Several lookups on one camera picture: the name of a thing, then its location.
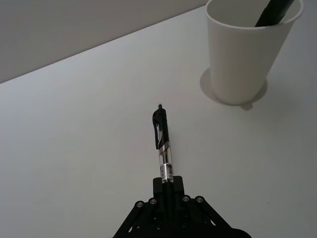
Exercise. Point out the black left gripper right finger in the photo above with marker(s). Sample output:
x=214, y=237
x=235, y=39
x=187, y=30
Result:
x=193, y=210

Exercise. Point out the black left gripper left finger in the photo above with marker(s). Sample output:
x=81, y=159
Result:
x=144, y=213

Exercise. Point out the black clear-barrel click pen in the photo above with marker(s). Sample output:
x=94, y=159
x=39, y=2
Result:
x=163, y=134

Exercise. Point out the white paper cup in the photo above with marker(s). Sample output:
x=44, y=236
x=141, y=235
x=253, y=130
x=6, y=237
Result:
x=235, y=62

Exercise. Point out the black pen in cup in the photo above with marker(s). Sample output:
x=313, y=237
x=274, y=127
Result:
x=271, y=12

